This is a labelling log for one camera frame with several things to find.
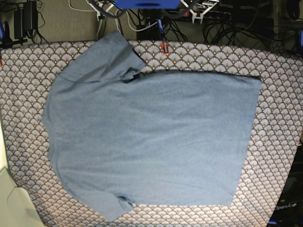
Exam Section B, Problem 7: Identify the white cable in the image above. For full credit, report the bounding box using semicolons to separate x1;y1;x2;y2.
68;0;159;41

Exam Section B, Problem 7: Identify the black power strip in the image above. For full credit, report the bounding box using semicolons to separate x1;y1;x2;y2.
179;10;232;20

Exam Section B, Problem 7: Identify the black power adapter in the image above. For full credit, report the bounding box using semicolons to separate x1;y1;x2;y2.
13;0;38;40

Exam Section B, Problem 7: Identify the black OpenArm box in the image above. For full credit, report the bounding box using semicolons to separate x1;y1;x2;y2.
267;145;303;227

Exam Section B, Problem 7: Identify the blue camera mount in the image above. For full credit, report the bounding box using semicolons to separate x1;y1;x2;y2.
114;0;180;9

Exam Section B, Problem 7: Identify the red table clamp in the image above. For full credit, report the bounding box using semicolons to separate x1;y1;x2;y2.
160;42;169;55

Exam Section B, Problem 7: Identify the fan-patterned tablecloth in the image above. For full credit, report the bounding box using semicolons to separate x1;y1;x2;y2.
0;41;303;227

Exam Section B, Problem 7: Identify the beige furniture corner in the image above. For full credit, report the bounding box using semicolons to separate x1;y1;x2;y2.
0;124;44;227

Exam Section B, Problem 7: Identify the blue T-shirt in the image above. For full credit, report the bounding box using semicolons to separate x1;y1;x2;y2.
42;32;262;221

